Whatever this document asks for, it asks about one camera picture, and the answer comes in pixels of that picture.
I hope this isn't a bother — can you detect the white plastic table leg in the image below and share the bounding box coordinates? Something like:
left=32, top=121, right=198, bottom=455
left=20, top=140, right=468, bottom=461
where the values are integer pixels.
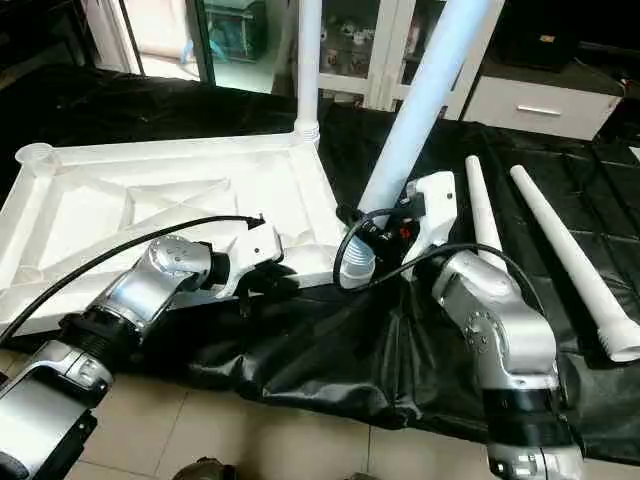
left=293, top=0, right=324, bottom=146
left=338, top=0, right=493, bottom=291
left=509, top=164, right=640, bottom=363
left=464, top=155, right=509, bottom=273

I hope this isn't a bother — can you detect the white plastic table top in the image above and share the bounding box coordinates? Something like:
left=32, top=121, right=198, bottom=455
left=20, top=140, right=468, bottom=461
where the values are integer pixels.
left=0, top=130, right=351, bottom=336

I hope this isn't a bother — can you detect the black table mat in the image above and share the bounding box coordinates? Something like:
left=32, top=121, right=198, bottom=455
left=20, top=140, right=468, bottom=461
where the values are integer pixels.
left=0, top=65, right=640, bottom=466

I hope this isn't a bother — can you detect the white glass door cabinet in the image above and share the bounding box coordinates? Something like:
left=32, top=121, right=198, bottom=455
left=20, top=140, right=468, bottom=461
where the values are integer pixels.
left=280, top=0, right=506, bottom=121

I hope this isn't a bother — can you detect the white drawer unit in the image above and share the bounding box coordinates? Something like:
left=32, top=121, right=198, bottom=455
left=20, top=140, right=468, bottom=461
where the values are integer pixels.
left=462, top=72, right=623, bottom=143

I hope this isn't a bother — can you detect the black left robot foot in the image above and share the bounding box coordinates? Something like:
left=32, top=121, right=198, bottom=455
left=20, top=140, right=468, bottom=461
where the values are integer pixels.
left=172, top=456, right=237, bottom=480

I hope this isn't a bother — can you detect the teal plastic stool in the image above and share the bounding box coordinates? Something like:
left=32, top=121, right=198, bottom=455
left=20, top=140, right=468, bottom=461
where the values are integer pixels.
left=200, top=0, right=269, bottom=63

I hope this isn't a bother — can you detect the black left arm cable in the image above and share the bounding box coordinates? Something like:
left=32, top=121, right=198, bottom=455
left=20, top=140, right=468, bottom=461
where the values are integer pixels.
left=0, top=214, right=267, bottom=346

